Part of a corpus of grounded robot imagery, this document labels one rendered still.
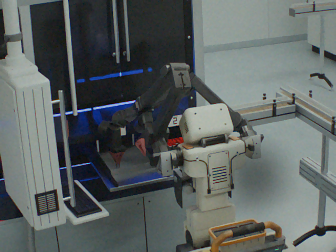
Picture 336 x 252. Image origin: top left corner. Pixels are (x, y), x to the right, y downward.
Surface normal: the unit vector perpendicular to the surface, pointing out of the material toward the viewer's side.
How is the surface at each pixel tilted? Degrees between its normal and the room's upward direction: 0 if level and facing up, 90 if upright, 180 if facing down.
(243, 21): 90
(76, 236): 90
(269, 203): 0
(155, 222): 90
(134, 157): 0
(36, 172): 90
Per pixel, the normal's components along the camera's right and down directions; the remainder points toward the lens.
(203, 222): 0.31, 0.20
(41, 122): 0.47, 0.30
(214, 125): 0.21, -0.38
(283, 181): -0.04, -0.93
